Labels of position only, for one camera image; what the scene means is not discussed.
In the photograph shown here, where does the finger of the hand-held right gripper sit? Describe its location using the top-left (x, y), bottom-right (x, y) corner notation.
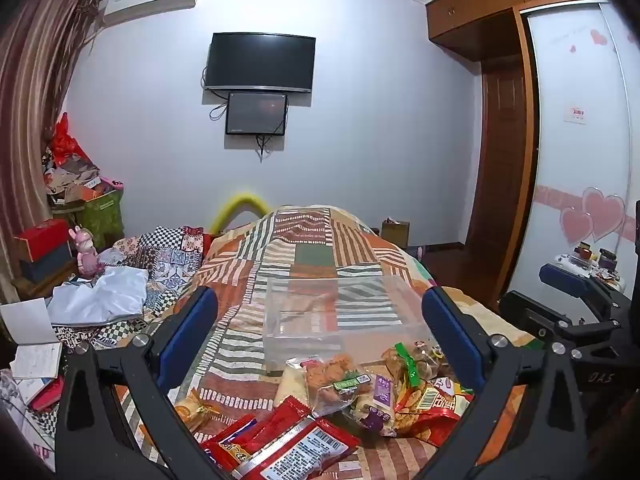
top-left (539, 262), bottom-right (631, 311)
top-left (499, 290), bottom-right (626, 356)

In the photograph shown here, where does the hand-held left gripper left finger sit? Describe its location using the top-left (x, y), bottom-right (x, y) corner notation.
top-left (54, 286), bottom-right (236, 480)

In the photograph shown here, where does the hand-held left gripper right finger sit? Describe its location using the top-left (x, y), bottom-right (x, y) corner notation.
top-left (415, 286), bottom-right (591, 480)

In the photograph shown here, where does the clear packet with green strip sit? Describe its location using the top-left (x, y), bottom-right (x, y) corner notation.
top-left (382, 341), bottom-right (451, 391)

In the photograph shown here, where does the red yellow chips packet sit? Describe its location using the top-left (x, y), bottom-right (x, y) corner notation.
top-left (395, 380), bottom-right (476, 448)

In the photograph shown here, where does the purple label egg roll packet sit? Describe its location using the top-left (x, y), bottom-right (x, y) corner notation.
top-left (345, 372), bottom-right (401, 436)

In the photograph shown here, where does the beige cake packet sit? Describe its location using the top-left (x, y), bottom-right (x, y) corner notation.
top-left (274, 355), bottom-right (321, 411)

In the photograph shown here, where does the clear fried snack packet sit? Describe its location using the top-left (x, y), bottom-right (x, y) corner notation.
top-left (305, 352), bottom-right (376, 418)

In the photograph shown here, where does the clear plastic container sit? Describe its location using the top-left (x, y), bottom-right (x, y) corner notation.
top-left (264, 274), bottom-right (441, 376)

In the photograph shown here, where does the red snack packet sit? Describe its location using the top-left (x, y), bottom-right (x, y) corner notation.
top-left (200, 395), bottom-right (316, 471)

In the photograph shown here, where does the red packet with silver stripe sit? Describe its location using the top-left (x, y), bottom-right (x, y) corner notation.
top-left (227, 412), bottom-right (362, 480)

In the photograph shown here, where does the checkered patterned quilt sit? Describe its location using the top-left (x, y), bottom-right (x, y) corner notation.
top-left (50, 225), bottom-right (213, 356)

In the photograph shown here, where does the pale blue cloth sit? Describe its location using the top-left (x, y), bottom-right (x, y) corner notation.
top-left (47, 265), bottom-right (151, 328)

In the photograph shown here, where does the orange gold snack packet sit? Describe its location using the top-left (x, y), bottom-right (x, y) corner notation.
top-left (172, 390), bottom-right (236, 433)

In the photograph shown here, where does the small cardboard box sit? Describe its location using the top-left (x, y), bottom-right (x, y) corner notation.
top-left (381, 217), bottom-right (412, 251)

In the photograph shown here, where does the white wardrobe door with hearts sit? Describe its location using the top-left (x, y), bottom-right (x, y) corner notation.
top-left (520, 0), bottom-right (640, 311)

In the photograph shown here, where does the yellow foam tube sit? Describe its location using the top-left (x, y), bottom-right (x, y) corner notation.
top-left (209, 189), bottom-right (273, 236)

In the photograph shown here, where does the pink rabbit toy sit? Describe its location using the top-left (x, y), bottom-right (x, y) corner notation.
top-left (69, 225), bottom-right (106, 277)

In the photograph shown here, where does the patchwork blanket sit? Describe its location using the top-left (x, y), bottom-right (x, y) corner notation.
top-left (115, 205), bottom-right (551, 480)

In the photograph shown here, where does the brown wooden door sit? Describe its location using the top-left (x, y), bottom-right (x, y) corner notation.
top-left (465, 57), bottom-right (541, 311)

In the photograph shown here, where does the green gift box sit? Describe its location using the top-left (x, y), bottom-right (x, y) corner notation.
top-left (52, 187), bottom-right (126, 253)

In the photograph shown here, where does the dark grey box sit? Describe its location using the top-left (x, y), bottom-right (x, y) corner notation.
top-left (20, 247), bottom-right (76, 283)

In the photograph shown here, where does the open white notebook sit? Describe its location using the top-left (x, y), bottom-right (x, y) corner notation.
top-left (10, 341), bottom-right (63, 381)

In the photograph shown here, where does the red book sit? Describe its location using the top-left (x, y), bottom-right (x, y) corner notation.
top-left (27, 375), bottom-right (66, 413)

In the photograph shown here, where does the white cardboard sheet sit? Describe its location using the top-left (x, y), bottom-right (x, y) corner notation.
top-left (0, 297), bottom-right (56, 346)

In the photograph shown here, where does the red gift box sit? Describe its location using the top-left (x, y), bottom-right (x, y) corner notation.
top-left (14, 219), bottom-right (71, 263)

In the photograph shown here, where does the pile of printed paper bags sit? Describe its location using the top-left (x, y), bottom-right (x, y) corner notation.
top-left (42, 145), bottom-right (121, 206)

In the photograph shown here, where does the red plastic bag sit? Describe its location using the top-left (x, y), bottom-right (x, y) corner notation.
top-left (50, 112), bottom-right (86, 166)

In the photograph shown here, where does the striped brown curtain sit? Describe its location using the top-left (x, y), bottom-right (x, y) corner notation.
top-left (0, 0), bottom-right (106, 306)

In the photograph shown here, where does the wooden overhead cabinet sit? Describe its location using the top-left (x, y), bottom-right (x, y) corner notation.
top-left (425, 0), bottom-right (608, 61)

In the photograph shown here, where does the small wall monitor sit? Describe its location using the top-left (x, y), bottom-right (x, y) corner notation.
top-left (225, 91), bottom-right (290, 137)

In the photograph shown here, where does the black wall television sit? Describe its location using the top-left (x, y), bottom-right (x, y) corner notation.
top-left (205, 32), bottom-right (317, 96)

